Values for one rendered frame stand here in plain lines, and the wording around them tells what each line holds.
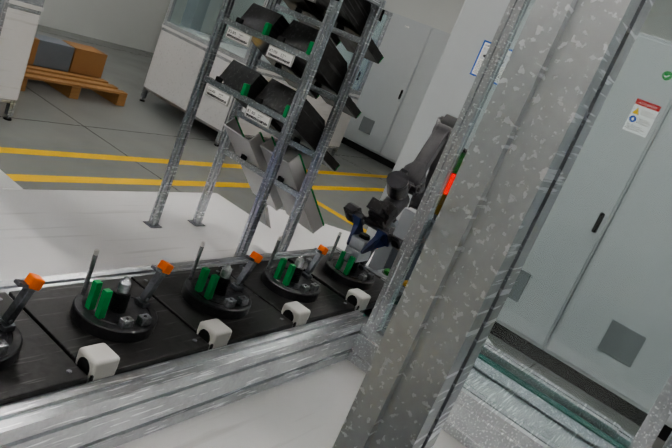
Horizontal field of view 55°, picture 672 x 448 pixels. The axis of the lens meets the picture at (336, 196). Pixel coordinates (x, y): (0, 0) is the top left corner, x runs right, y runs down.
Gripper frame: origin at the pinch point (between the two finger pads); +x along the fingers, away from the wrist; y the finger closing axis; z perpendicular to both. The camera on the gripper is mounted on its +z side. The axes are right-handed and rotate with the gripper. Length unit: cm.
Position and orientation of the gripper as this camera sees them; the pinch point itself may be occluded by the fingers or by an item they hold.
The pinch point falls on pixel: (362, 239)
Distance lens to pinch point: 168.7
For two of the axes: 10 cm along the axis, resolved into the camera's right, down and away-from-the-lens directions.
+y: 7.5, 4.4, -4.9
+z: -1.6, -6.0, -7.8
